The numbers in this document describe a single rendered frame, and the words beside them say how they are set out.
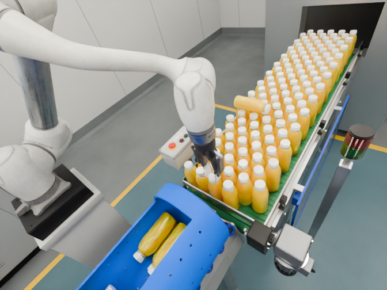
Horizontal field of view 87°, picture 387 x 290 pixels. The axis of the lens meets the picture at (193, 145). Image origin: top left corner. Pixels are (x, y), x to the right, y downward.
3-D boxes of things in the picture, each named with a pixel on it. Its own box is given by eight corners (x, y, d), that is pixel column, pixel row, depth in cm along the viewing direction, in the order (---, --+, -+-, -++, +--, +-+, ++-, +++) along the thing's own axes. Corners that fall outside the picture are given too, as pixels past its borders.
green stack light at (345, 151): (337, 155, 67) (341, 145, 64) (342, 142, 70) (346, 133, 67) (360, 163, 64) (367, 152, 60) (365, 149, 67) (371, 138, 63)
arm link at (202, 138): (203, 137, 58) (206, 151, 62) (220, 118, 62) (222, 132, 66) (179, 128, 63) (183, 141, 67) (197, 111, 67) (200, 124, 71)
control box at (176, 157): (164, 163, 105) (158, 149, 97) (188, 138, 114) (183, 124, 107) (178, 170, 99) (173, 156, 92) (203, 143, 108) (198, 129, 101)
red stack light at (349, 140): (341, 145, 64) (345, 136, 61) (346, 132, 67) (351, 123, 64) (367, 152, 60) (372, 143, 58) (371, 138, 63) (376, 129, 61)
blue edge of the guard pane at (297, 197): (277, 242, 117) (285, 199, 82) (321, 150, 154) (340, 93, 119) (285, 248, 114) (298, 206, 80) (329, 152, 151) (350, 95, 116)
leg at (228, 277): (227, 290, 144) (215, 266, 100) (232, 282, 147) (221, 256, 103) (235, 296, 141) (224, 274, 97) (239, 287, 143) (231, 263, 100)
